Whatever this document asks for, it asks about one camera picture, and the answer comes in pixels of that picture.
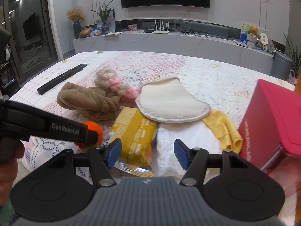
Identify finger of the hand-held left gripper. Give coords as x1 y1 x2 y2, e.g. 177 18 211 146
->
79 122 100 146

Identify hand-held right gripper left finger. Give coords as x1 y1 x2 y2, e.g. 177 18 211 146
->
45 138 123 189

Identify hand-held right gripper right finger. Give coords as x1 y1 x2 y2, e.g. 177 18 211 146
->
173 139 258 187

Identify orange knitted ball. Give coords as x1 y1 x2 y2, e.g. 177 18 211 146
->
75 121 104 149

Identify white cloth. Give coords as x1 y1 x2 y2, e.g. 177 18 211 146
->
150 120 227 177

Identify yellow snack packet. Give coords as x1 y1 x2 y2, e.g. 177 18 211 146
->
101 106 159 177

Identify orange-red cardboard box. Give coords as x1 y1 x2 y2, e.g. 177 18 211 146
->
237 78 301 226

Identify person's left hand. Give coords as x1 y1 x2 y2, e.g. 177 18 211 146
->
0 161 20 208

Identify yellow cloth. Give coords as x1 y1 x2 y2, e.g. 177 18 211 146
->
201 110 244 153

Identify black remote control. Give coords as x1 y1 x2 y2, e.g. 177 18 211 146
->
37 63 88 95

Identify pink and white knitted toy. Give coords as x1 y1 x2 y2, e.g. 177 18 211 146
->
94 69 138 103

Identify white lace tablecloth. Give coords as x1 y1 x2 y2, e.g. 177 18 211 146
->
9 50 297 226

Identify brown round basket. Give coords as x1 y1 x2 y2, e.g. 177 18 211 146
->
79 27 94 38

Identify dark vase with dried flowers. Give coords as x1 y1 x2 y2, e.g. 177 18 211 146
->
66 7 84 38

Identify grey TV console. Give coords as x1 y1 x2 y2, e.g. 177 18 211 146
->
73 19 284 63

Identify green potted plant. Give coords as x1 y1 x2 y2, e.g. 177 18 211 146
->
90 0 117 32

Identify white router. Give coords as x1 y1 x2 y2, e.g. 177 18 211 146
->
152 20 170 34

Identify grey trash bin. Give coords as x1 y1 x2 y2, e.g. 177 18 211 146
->
270 51 293 78

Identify brown teddy bear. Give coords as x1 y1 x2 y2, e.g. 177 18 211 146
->
247 25 259 38

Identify long-leaf potted plant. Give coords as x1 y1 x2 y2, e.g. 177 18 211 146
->
283 33 301 76

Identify black cables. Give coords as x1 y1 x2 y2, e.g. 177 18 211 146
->
176 28 209 38

